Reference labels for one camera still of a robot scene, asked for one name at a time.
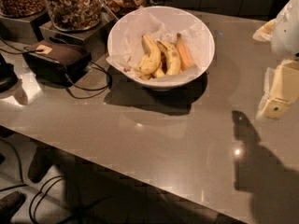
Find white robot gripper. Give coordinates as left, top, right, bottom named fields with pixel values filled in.
left=252, top=0, right=299, bottom=119

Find yellow banana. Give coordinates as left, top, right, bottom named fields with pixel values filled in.
left=157, top=41, right=181, bottom=76
left=137, top=35, right=162, bottom=75

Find orange-tinted banana right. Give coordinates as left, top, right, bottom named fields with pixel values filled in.
left=176, top=33, right=194, bottom=71

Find small banana bottom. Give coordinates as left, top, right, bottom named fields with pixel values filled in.
left=135, top=66, right=165, bottom=80

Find white ceramic bowl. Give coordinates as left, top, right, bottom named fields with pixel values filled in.
left=107, top=7, right=215, bottom=90

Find dark jar stand middle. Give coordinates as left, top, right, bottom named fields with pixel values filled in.
left=39, top=12, right=114, bottom=60

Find dark jar stand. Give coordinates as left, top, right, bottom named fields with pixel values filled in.
left=39, top=12, right=114, bottom=60
left=0, top=10, right=50, bottom=44

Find glass jar of mixed nuts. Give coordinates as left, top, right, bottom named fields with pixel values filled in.
left=44, top=0, right=102, bottom=32

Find brown box with label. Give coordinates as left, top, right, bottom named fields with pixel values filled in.
left=22, top=39, right=92, bottom=87

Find dark jar stand left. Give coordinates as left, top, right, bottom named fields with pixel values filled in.
left=0, top=10, right=50, bottom=44

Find glass jar of almonds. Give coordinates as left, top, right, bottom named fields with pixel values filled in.
left=0, top=0, right=45, bottom=18

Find black round object left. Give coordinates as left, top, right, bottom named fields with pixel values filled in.
left=0, top=54, right=18, bottom=92

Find dark shoe on floor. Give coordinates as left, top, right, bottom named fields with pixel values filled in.
left=0, top=191, right=26, bottom=224

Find black cable on table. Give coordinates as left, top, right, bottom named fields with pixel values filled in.
left=0, top=35, right=113, bottom=100

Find black floor cable loops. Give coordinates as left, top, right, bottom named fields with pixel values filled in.
left=0, top=137, right=76, bottom=224

